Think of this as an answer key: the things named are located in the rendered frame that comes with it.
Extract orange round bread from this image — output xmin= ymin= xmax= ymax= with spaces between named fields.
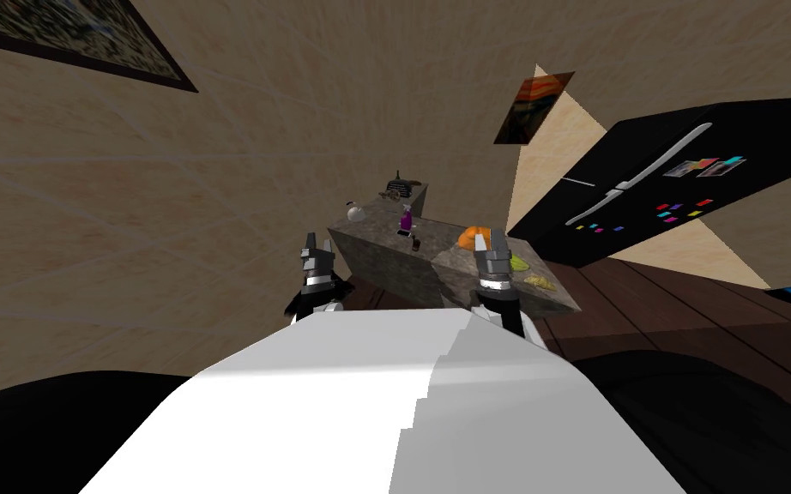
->
xmin=456 ymin=226 xmax=494 ymax=251

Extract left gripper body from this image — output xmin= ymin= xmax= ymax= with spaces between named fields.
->
xmin=299 ymin=246 xmax=339 ymax=288

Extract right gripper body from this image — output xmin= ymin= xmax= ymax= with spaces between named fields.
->
xmin=472 ymin=246 xmax=514 ymax=282

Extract orange wall picture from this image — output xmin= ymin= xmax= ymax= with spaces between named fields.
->
xmin=492 ymin=71 xmax=576 ymax=146

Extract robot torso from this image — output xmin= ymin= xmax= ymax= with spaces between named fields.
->
xmin=78 ymin=307 xmax=686 ymax=494

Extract dark toaster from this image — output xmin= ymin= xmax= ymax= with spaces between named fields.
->
xmin=385 ymin=171 xmax=423 ymax=197

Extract black fridge with magnets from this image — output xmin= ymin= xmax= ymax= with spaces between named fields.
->
xmin=507 ymin=94 xmax=791 ymax=269

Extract dark-framed wall picture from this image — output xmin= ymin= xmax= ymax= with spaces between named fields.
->
xmin=0 ymin=0 xmax=200 ymax=94

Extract grey stone counter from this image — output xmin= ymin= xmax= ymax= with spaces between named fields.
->
xmin=326 ymin=182 xmax=583 ymax=318

